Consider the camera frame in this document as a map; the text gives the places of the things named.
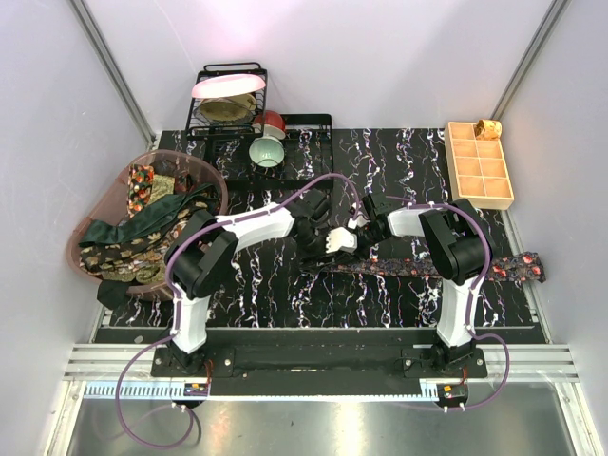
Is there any olive gold patterned tie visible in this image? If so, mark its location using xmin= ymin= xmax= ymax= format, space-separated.
xmin=148 ymin=175 xmax=175 ymax=204

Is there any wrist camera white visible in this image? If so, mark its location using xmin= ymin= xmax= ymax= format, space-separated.
xmin=325 ymin=227 xmax=358 ymax=254
xmin=347 ymin=203 xmax=370 ymax=230

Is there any pale green ceramic bowl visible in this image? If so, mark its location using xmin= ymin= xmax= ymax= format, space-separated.
xmin=249 ymin=136 xmax=285 ymax=168

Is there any brown translucent plastic basin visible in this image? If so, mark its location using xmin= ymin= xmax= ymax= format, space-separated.
xmin=66 ymin=149 xmax=228 ymax=309

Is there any olive yellow plate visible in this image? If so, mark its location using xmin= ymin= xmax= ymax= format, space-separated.
xmin=197 ymin=93 xmax=257 ymax=124

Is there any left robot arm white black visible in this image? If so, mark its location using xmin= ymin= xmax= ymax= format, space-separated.
xmin=165 ymin=190 xmax=332 ymax=376

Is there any dark green tie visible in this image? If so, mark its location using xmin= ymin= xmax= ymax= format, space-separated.
xmin=78 ymin=182 xmax=215 ymax=308

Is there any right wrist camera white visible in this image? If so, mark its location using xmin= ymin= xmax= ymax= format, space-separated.
xmin=347 ymin=203 xmax=370 ymax=230

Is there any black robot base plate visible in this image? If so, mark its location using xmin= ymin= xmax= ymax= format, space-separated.
xmin=151 ymin=328 xmax=488 ymax=400

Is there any aluminium frame rail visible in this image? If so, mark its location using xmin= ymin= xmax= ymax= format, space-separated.
xmin=64 ymin=344 xmax=579 ymax=382

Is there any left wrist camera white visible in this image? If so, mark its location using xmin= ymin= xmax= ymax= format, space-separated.
xmin=325 ymin=227 xmax=358 ymax=254

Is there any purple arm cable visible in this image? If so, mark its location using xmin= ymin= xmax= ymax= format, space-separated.
xmin=116 ymin=172 xmax=367 ymax=448
xmin=387 ymin=192 xmax=512 ymax=412

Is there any rolled beige tie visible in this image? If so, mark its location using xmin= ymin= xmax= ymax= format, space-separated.
xmin=474 ymin=119 xmax=503 ymax=141

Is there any dark floral red-dotted tie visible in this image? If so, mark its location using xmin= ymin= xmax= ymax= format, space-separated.
xmin=323 ymin=252 xmax=546 ymax=283

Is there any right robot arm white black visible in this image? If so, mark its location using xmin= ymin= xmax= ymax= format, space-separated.
xmin=357 ymin=194 xmax=493 ymax=377

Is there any wooden compartment box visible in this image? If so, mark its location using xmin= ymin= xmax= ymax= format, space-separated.
xmin=445 ymin=122 xmax=514 ymax=211

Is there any colourful cartoon pattern tie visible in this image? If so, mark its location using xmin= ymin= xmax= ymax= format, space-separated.
xmin=127 ymin=164 xmax=155 ymax=218

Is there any pink plate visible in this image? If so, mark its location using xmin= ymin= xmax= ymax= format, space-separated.
xmin=191 ymin=73 xmax=266 ymax=99

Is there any black wire dish rack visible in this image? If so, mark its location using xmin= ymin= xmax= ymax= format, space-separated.
xmin=185 ymin=62 xmax=333 ymax=191

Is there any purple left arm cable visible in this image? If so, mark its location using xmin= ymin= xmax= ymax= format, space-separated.
xmin=116 ymin=172 xmax=367 ymax=448

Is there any red bowl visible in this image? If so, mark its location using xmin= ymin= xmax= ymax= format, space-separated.
xmin=252 ymin=110 xmax=286 ymax=141

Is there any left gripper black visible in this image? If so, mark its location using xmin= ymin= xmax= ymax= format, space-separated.
xmin=293 ymin=226 xmax=336 ymax=276

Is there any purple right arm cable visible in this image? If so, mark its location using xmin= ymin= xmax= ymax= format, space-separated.
xmin=387 ymin=192 xmax=512 ymax=412

